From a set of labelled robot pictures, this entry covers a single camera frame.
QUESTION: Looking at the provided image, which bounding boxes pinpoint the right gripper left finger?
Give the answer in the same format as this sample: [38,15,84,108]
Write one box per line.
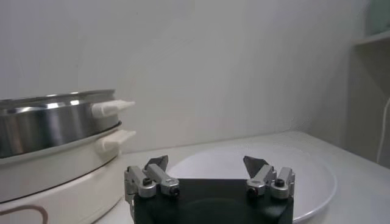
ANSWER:
[124,155,181,204]

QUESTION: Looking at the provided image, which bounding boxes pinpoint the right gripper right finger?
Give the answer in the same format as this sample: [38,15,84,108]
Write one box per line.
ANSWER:
[243,155,296,200]

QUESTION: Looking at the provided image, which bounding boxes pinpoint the stainless steel steamer basket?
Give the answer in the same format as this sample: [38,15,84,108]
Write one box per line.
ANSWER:
[0,89,137,159]

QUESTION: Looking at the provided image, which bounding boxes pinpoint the white round plate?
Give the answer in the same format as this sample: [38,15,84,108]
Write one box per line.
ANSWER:
[167,142,338,224]

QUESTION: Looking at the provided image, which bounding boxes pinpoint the white electric cooker pot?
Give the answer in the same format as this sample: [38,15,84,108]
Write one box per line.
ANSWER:
[0,121,137,224]

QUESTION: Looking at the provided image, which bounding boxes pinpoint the white shelf cabinet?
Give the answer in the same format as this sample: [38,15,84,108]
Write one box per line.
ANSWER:
[344,30,390,168]

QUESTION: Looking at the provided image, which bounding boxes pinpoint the mint green appliance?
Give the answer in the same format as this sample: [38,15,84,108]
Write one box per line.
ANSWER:
[370,0,390,36]

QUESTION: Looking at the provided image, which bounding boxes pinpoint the white power cable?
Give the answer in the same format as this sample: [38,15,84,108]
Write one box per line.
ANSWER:
[376,97,390,165]

